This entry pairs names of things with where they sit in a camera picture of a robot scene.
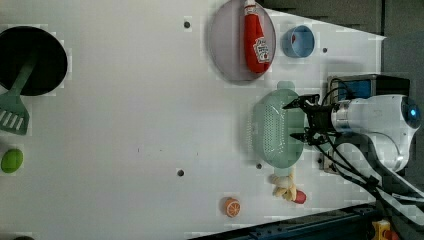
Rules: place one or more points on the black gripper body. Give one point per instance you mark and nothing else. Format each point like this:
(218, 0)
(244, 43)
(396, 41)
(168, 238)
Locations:
(319, 119)

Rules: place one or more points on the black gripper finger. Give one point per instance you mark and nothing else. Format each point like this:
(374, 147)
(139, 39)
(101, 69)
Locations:
(303, 101)
(305, 138)

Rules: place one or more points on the mint green oval strainer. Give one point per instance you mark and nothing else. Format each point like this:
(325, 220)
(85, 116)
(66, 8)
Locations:
(272, 126)

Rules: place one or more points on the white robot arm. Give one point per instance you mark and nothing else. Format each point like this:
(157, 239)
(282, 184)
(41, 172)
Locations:
(370, 141)

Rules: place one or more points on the black toaster oven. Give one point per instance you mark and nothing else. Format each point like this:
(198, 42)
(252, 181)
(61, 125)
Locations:
(366, 87)

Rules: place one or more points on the yellow plush banana toy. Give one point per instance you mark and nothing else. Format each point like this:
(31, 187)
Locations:
(284, 186)

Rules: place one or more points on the light blue bowl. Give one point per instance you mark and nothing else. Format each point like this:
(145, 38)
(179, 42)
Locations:
(304, 44)

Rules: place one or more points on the red strawberry toy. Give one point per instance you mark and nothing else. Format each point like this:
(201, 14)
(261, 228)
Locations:
(300, 197)

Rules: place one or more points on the red plush ketchup bottle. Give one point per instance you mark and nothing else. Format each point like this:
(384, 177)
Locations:
(256, 49)

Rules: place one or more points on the orange slice toy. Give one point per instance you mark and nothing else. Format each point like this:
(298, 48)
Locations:
(232, 207)

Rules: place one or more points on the grey round plate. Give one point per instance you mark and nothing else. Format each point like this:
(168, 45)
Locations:
(226, 42)

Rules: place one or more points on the green slotted spatula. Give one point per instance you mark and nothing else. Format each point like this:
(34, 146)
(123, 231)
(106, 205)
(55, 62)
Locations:
(14, 116)

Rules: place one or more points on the green lime toy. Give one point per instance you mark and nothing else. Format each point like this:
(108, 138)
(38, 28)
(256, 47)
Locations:
(12, 160)

